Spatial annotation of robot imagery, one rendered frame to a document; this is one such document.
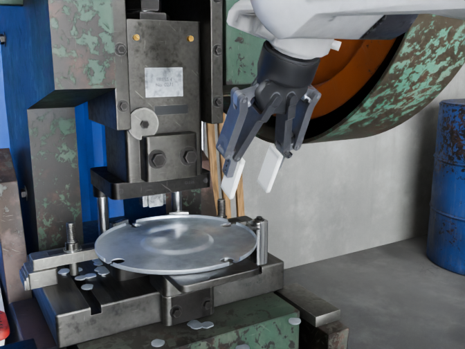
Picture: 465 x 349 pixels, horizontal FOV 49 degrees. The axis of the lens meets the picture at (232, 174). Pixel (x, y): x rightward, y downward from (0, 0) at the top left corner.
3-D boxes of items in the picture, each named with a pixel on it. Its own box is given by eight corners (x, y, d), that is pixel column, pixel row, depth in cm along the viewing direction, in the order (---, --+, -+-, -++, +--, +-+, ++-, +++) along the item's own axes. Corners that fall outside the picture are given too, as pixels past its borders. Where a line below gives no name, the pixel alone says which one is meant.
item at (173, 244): (185, 210, 113) (185, 206, 113) (289, 241, 93) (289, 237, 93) (64, 243, 92) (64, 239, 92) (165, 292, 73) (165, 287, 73)
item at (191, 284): (261, 341, 84) (261, 264, 81) (183, 365, 78) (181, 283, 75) (195, 284, 106) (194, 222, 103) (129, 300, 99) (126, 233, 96)
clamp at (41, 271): (117, 271, 98) (115, 220, 96) (25, 291, 90) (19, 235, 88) (108, 261, 104) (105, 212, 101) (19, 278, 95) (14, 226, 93)
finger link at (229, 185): (245, 160, 71) (241, 161, 71) (233, 199, 75) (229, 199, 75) (235, 148, 73) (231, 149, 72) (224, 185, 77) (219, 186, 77)
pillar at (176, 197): (184, 230, 113) (183, 167, 110) (174, 231, 112) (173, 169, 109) (180, 227, 115) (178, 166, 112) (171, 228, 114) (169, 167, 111)
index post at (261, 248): (268, 263, 102) (269, 217, 100) (256, 266, 101) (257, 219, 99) (261, 258, 105) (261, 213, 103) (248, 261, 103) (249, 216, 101)
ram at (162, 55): (214, 179, 94) (212, 10, 87) (135, 189, 87) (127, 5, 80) (176, 162, 108) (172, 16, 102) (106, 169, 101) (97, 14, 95)
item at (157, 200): (167, 204, 101) (167, 186, 101) (144, 208, 99) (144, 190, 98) (161, 201, 104) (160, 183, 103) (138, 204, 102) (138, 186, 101)
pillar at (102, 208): (111, 242, 105) (107, 176, 102) (100, 244, 104) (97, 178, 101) (108, 239, 107) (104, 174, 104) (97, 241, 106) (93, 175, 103)
